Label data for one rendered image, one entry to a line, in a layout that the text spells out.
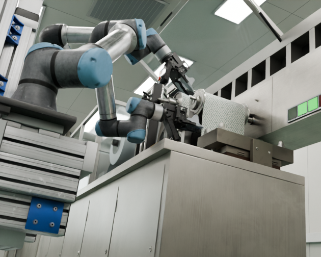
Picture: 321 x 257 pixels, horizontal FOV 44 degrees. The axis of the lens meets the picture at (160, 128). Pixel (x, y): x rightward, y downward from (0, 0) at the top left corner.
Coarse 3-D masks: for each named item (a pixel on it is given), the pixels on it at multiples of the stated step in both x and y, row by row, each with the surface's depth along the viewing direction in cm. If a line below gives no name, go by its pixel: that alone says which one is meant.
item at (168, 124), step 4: (164, 120) 176; (168, 120) 174; (164, 124) 177; (168, 124) 174; (172, 124) 174; (168, 128) 175; (172, 128) 173; (168, 132) 175; (172, 132) 173; (176, 132) 174; (172, 136) 173; (176, 136) 173; (176, 140) 173
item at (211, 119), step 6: (204, 108) 186; (204, 114) 185; (210, 114) 186; (216, 114) 188; (222, 114) 189; (204, 120) 184; (210, 120) 185; (216, 120) 187; (222, 120) 188; (228, 120) 190; (234, 120) 192; (240, 120) 193; (204, 126) 183; (210, 126) 184; (216, 126) 186; (228, 126) 189; (234, 126) 190; (240, 126) 192; (234, 132) 189; (240, 132) 191
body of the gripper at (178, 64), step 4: (168, 56) 186; (172, 56) 190; (176, 56) 190; (164, 60) 187; (168, 60) 188; (172, 60) 189; (176, 60) 190; (180, 60) 191; (172, 64) 188; (176, 64) 190; (180, 64) 188; (172, 68) 187; (176, 68) 186; (180, 68) 189; (184, 68) 190; (188, 68) 189; (172, 72) 188; (176, 72) 186; (184, 72) 189; (172, 76) 190; (176, 76) 188; (172, 80) 191; (176, 80) 190
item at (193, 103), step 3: (195, 96) 191; (198, 96) 190; (192, 99) 193; (198, 99) 189; (192, 102) 192; (195, 102) 189; (198, 102) 189; (192, 105) 192; (195, 105) 189; (198, 105) 189; (192, 108) 191; (195, 108) 190
